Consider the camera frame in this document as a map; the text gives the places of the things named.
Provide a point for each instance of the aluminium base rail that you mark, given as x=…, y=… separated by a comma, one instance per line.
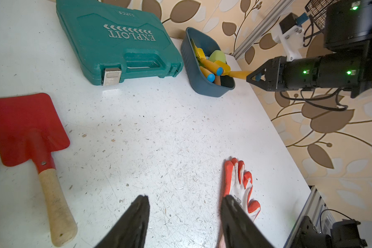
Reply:
x=313, y=226

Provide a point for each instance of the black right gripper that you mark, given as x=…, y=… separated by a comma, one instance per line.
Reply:
x=269, y=76

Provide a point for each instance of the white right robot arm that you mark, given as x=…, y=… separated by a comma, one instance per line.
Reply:
x=346, y=27

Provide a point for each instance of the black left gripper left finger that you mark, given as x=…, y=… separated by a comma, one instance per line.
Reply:
x=131, y=229

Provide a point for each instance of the green plastic tool case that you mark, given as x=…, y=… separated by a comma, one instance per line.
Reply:
x=105, y=36

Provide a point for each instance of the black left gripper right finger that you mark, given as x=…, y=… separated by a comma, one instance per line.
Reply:
x=238, y=229

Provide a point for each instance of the blue plastic storage box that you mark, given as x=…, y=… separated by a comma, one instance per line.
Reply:
x=198, y=81

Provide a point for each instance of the yellow shovel in box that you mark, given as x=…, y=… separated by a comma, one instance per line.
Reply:
x=210, y=66

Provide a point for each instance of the red white work glove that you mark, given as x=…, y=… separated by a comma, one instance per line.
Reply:
x=238, y=183

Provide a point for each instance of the black wire basket right wall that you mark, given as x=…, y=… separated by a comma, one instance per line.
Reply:
x=316, y=10

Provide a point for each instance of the light green shovel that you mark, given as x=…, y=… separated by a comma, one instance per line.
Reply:
x=218, y=55

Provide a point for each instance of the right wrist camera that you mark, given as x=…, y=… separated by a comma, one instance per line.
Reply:
x=289, y=33

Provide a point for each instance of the red shovel wooden handle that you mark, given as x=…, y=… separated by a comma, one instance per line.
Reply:
x=30, y=129

